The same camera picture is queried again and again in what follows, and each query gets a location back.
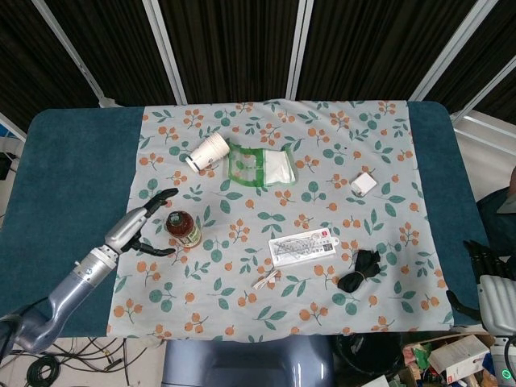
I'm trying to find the aluminium partition post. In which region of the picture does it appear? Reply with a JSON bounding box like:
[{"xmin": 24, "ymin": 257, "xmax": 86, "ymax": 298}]
[
  {"xmin": 406, "ymin": 0, "xmax": 491, "ymax": 102},
  {"xmin": 141, "ymin": 0, "xmax": 189, "ymax": 105},
  {"xmin": 31, "ymin": 0, "xmax": 118, "ymax": 108},
  {"xmin": 286, "ymin": 0, "xmax": 315, "ymax": 101},
  {"xmin": 449, "ymin": 56, "xmax": 516, "ymax": 123}
]

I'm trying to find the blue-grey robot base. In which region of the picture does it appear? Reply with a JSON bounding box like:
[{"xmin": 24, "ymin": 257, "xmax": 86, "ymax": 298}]
[{"xmin": 162, "ymin": 336, "xmax": 335, "ymax": 387}]

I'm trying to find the black device with cable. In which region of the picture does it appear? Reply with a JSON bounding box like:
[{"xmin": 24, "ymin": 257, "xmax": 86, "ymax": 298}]
[{"xmin": 0, "ymin": 152, "xmax": 17, "ymax": 181}]

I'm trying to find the teal table cover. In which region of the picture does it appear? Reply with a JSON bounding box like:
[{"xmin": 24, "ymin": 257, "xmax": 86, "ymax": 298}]
[{"xmin": 0, "ymin": 100, "xmax": 495, "ymax": 339}]

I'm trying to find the tangle of floor cables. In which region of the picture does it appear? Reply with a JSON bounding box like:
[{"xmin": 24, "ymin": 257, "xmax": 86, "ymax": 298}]
[{"xmin": 0, "ymin": 336, "xmax": 162, "ymax": 387}]

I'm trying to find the black ribbed partition panel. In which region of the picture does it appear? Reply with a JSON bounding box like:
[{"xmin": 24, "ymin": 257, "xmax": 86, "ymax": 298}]
[
  {"xmin": 422, "ymin": 0, "xmax": 516, "ymax": 114},
  {"xmin": 0, "ymin": 0, "xmax": 102, "ymax": 130},
  {"xmin": 44, "ymin": 0, "xmax": 181, "ymax": 108},
  {"xmin": 296, "ymin": 0, "xmax": 479, "ymax": 102},
  {"xmin": 159, "ymin": 0, "xmax": 302, "ymax": 104}
]

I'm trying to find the black trash bin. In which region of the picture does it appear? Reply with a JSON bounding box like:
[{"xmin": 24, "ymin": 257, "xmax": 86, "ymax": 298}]
[{"xmin": 332, "ymin": 332, "xmax": 404, "ymax": 380}]

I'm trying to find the black coiled cable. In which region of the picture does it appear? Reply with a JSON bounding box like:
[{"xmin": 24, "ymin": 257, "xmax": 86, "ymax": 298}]
[{"xmin": 26, "ymin": 354, "xmax": 61, "ymax": 387}]

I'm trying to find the white paper cup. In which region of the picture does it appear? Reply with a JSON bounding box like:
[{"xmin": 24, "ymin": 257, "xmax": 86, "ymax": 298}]
[{"xmin": 185, "ymin": 131, "xmax": 231, "ymax": 172}]

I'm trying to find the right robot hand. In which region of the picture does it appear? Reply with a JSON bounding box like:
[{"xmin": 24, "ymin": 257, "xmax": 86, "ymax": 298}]
[{"xmin": 444, "ymin": 239, "xmax": 516, "ymax": 335}]

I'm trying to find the white packaged card item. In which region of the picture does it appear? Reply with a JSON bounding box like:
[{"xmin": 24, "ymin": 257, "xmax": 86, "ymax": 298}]
[{"xmin": 268, "ymin": 227, "xmax": 339, "ymax": 268}]

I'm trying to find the brown cardboard box of clutter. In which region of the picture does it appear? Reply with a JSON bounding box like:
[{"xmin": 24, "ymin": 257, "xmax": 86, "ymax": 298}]
[{"xmin": 397, "ymin": 331, "xmax": 497, "ymax": 387}]

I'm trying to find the black strap bundle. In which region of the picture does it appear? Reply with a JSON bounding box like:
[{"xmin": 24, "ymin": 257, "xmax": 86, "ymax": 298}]
[{"xmin": 336, "ymin": 248, "xmax": 382, "ymax": 293}]

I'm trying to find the white charger adapter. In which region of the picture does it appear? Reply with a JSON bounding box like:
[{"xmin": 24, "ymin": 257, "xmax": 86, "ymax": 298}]
[{"xmin": 349, "ymin": 172, "xmax": 378, "ymax": 198}]

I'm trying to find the floral tablecloth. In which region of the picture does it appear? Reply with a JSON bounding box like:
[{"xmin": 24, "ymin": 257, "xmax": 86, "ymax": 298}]
[{"xmin": 106, "ymin": 98, "xmax": 456, "ymax": 343}]

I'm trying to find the white cardboard box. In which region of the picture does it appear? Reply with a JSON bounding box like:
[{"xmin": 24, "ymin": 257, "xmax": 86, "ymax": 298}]
[{"xmin": 427, "ymin": 334, "xmax": 491, "ymax": 382}]

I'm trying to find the brown tea plastic bottle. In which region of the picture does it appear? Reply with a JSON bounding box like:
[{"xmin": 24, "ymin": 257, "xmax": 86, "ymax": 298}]
[{"xmin": 166, "ymin": 210, "xmax": 202, "ymax": 248}]

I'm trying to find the person in dark clothes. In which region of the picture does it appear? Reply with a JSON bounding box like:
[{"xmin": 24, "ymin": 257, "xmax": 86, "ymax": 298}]
[{"xmin": 475, "ymin": 167, "xmax": 516, "ymax": 261}]

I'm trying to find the small white wrapper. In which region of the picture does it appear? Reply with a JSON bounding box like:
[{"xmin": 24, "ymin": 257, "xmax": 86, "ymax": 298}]
[{"xmin": 252, "ymin": 270, "xmax": 282, "ymax": 290}]

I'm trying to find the green clear zip bag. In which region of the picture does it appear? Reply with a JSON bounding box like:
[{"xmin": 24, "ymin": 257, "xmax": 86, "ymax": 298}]
[{"xmin": 227, "ymin": 139, "xmax": 298, "ymax": 189}]

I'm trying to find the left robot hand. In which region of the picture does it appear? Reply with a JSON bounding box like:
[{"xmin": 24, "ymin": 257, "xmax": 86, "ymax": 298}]
[{"xmin": 103, "ymin": 187, "xmax": 180, "ymax": 257}]

